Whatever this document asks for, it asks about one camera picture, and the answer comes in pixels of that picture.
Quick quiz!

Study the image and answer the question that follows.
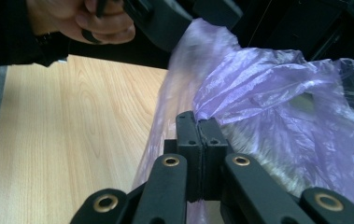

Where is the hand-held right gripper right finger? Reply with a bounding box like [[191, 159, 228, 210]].
[[197, 118, 231, 202]]

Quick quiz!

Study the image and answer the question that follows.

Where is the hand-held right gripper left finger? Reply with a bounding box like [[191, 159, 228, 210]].
[[163, 110, 204, 203]]

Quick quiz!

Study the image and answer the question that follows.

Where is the purple plastic bag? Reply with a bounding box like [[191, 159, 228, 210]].
[[132, 17, 354, 224]]

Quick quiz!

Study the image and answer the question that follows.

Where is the green plastic bin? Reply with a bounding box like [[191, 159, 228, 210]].
[[288, 92, 318, 116]]

